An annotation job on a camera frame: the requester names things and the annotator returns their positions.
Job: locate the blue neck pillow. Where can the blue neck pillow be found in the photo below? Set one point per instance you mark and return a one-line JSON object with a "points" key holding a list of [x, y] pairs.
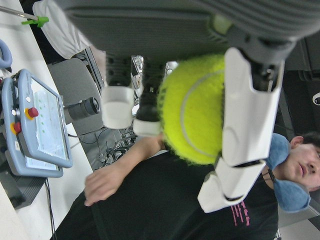
{"points": [[291, 195]]}

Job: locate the white cloth garment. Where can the white cloth garment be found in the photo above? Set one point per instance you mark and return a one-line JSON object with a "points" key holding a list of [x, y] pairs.
{"points": [[58, 30]]}

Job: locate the green plastic clip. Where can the green plastic clip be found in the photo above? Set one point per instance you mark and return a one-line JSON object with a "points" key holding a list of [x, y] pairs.
{"points": [[40, 21]]}

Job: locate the yellow tennis ball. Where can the yellow tennis ball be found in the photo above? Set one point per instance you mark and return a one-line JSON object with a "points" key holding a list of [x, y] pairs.
{"points": [[197, 112]]}

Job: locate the person's head dark hair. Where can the person's head dark hair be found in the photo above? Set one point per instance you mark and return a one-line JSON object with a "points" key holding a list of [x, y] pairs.
{"points": [[306, 162]]}

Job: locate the person's bare hand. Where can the person's bare hand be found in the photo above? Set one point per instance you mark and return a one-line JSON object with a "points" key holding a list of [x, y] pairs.
{"points": [[103, 183]]}

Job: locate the person's bare forearm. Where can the person's bare forearm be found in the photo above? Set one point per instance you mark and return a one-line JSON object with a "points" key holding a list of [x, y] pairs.
{"points": [[140, 155]]}

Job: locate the grey and white robot hand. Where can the grey and white robot hand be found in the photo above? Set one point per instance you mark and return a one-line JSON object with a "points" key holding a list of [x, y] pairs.
{"points": [[160, 27]]}

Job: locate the grey teach pendant with screen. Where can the grey teach pendant with screen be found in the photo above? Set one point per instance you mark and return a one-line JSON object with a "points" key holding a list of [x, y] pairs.
{"points": [[11, 140], [47, 125]]}

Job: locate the grey office chair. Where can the grey office chair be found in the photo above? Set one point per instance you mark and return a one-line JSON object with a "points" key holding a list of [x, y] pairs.
{"points": [[75, 85]]}

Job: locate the aluminium frame profile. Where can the aluminium frame profile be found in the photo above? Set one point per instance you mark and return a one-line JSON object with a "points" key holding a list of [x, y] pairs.
{"points": [[96, 67]]}

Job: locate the grey box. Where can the grey box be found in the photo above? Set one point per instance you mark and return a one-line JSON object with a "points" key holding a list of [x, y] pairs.
{"points": [[22, 186]]}

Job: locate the person in black shirt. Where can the person in black shirt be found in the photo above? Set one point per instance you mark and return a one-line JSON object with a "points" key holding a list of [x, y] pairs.
{"points": [[160, 200]]}

